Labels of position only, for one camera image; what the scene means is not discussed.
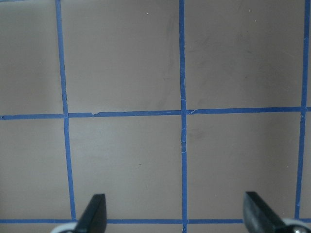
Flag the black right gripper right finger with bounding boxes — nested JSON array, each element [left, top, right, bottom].
[[243, 191, 289, 233]]

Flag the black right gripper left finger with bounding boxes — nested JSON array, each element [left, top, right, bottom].
[[75, 194, 107, 233]]

